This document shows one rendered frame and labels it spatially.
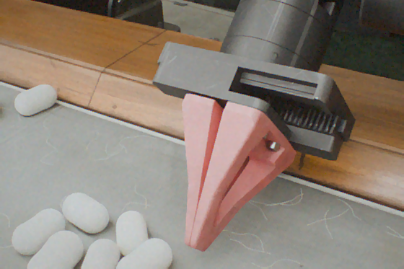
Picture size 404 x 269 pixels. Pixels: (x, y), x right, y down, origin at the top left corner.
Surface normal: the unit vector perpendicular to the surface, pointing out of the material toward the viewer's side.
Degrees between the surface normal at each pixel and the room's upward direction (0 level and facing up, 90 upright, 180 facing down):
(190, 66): 39
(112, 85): 45
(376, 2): 95
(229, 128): 61
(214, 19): 0
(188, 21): 0
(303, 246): 0
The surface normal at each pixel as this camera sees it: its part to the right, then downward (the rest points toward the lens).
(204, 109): -0.50, -0.02
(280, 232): -0.06, -0.85
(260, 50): -0.21, -0.31
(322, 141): -0.39, -0.37
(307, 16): 0.35, -0.08
